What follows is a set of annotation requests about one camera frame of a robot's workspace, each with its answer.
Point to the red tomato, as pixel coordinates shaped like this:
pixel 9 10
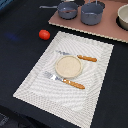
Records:
pixel 44 34

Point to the grey frying pan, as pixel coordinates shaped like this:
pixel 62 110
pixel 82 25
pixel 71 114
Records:
pixel 67 10

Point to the round beige plate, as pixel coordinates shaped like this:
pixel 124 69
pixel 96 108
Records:
pixel 68 66

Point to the woven beige placemat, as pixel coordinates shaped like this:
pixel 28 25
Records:
pixel 67 79

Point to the pink wooden board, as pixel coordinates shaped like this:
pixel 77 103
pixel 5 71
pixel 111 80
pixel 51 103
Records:
pixel 107 28

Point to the grey cooking pot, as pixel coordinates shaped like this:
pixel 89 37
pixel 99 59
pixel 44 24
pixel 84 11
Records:
pixel 91 13

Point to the beige bowl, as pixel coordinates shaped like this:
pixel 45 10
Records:
pixel 123 16

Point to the orange handled knife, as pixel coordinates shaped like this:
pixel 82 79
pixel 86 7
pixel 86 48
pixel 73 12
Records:
pixel 79 56

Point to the orange handled fork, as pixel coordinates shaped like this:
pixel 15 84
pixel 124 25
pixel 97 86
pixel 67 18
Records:
pixel 69 82

